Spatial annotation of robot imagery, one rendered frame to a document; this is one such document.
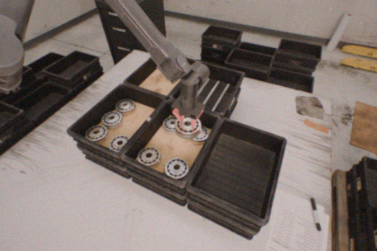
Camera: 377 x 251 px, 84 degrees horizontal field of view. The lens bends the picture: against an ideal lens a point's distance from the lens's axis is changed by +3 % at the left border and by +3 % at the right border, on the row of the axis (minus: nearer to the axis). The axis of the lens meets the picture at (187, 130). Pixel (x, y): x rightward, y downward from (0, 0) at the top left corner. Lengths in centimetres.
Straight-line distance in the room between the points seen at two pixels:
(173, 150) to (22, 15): 71
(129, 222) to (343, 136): 221
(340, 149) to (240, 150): 158
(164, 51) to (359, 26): 367
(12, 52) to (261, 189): 86
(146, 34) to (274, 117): 99
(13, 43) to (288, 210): 106
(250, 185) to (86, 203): 74
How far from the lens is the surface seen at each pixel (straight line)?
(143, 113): 117
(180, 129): 78
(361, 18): 408
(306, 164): 125
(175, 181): 79
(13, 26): 49
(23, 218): 121
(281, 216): 106
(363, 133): 276
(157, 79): 139
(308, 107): 156
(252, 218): 77
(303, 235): 107
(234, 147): 102
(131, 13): 66
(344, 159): 241
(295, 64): 239
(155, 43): 64
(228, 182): 92
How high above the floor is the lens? 164
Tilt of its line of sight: 49 degrees down
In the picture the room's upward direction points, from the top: straight up
